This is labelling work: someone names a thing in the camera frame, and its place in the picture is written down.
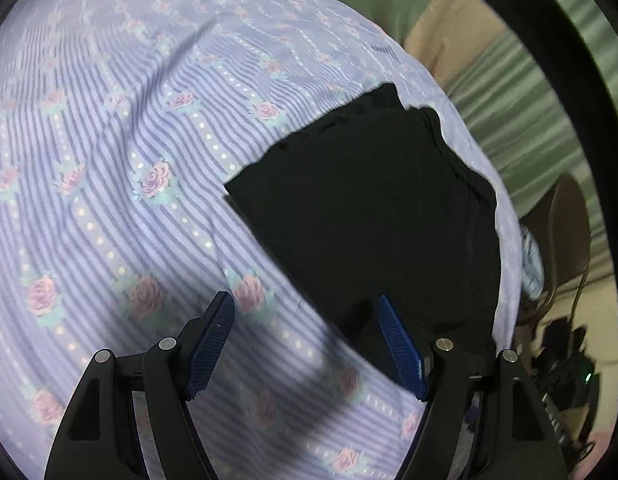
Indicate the beige curtain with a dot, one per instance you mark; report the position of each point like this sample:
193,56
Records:
450,34

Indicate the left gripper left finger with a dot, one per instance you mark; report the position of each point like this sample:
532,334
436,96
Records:
98,436

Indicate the brown wicker chair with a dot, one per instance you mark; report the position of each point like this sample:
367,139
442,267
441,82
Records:
556,246

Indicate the green curtain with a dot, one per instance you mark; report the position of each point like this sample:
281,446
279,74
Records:
514,114

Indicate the purple floral bed cover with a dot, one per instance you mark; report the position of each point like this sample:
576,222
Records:
120,123

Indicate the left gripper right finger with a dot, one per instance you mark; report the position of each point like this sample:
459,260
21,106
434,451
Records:
514,437

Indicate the black pants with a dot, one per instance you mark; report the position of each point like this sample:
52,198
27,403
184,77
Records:
369,202

